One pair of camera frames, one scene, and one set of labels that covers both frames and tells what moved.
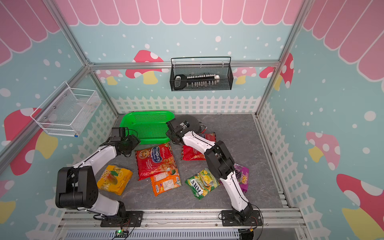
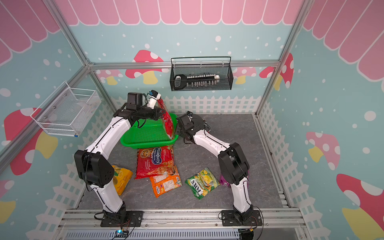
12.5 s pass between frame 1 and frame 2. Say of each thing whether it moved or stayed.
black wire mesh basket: stayed
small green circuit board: stayed
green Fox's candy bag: stayed
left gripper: moved
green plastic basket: stayed
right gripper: moved
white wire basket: stayed
